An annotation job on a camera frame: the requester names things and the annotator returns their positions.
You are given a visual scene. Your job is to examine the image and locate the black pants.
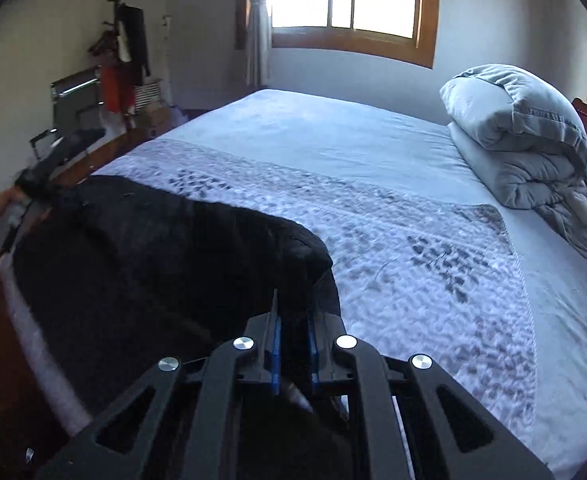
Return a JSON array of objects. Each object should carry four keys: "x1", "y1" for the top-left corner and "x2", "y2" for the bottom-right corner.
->
[{"x1": 13, "y1": 176, "x2": 340, "y2": 414}]

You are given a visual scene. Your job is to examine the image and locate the black chrome chair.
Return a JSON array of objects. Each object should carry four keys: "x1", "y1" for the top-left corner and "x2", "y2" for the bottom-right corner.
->
[{"x1": 30, "y1": 66, "x2": 105, "y2": 160}]

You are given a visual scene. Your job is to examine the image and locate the wooden coat rack with clothes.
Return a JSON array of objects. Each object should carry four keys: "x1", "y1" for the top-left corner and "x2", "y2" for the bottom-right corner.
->
[{"x1": 88, "y1": 0, "x2": 152, "y2": 117}]

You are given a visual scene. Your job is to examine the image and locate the bed with quilted bedspread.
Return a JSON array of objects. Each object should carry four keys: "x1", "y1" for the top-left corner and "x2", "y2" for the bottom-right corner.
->
[{"x1": 1, "y1": 91, "x2": 587, "y2": 479}]

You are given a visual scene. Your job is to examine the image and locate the folded grey duvet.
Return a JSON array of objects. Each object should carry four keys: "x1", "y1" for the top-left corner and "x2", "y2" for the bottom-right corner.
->
[{"x1": 440, "y1": 64, "x2": 587, "y2": 259}]

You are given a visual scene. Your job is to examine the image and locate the grey curtain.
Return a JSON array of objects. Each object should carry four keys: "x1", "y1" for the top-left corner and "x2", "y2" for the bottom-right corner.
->
[{"x1": 245, "y1": 0, "x2": 272, "y2": 88}]

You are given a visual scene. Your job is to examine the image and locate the wooden framed window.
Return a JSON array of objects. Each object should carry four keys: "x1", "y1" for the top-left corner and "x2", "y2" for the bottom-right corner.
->
[{"x1": 235, "y1": 0, "x2": 439, "y2": 67}]

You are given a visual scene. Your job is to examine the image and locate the cardboard boxes by wall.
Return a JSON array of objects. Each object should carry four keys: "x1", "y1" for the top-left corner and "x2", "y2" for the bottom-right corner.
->
[{"x1": 133, "y1": 78, "x2": 185, "y2": 134}]

